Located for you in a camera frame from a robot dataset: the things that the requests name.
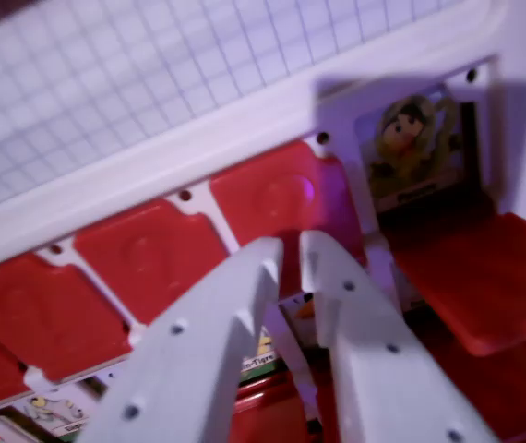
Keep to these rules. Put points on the red board flap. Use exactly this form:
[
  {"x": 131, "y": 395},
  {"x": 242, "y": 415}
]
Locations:
[
  {"x": 37, "y": 314},
  {"x": 147, "y": 258}
]

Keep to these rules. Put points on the red flap below duck card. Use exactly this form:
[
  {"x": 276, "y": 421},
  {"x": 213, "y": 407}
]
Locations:
[{"x": 484, "y": 277}]

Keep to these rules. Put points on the duck picture card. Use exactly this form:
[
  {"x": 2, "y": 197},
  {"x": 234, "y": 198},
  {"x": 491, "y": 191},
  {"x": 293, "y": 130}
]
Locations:
[{"x": 410, "y": 147}]

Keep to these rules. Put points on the red and white game board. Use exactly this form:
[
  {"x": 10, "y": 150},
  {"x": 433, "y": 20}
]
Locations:
[{"x": 152, "y": 92}]

